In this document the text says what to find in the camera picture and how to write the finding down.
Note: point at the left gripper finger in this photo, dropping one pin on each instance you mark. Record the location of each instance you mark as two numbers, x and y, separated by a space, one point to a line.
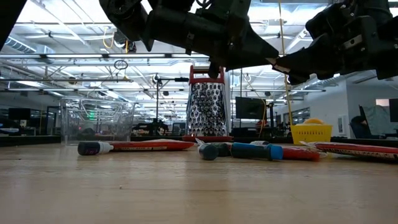
252 49

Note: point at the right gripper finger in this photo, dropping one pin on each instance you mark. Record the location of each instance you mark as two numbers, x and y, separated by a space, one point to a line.
308 57
300 79

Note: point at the yellow toy donut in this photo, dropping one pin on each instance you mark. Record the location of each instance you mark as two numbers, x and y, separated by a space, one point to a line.
314 121

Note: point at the red snack packet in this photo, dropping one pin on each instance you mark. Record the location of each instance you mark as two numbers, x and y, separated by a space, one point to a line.
155 145
357 150
301 154

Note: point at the blue marker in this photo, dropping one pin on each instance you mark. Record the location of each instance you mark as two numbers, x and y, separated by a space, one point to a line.
252 151

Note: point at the dark green marker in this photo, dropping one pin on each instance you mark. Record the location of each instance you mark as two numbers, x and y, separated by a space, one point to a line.
224 150

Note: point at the dark grey capped marker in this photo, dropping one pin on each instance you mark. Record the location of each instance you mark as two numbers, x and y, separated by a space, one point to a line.
208 152

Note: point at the clear plastic container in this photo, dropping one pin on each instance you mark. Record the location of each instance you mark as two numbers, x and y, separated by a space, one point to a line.
93 115

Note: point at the black capped white marker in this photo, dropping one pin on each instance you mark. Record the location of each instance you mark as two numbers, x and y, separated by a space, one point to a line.
90 148

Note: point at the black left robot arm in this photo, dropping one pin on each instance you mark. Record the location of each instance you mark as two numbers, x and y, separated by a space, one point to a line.
124 15

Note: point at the black office chair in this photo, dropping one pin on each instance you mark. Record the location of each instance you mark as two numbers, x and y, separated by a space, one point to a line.
362 110

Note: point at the yellow plastic basket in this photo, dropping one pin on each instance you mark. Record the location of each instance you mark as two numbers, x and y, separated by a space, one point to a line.
311 134

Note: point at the black computer monitor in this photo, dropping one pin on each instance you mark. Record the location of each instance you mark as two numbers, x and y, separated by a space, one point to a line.
250 109

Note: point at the black boom stand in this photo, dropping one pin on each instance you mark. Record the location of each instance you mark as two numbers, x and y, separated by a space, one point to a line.
182 80

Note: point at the red steel box grater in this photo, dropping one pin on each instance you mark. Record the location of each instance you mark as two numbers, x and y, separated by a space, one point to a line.
206 109

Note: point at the person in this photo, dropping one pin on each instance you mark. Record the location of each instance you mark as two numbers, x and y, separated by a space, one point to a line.
359 127

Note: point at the dark background machine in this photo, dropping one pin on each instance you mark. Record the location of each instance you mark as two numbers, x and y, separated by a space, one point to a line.
152 127

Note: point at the black background monitor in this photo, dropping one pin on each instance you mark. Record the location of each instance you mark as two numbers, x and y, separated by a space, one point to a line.
18 114

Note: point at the dark wall screen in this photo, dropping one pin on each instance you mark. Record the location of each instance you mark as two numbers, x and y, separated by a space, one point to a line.
394 110

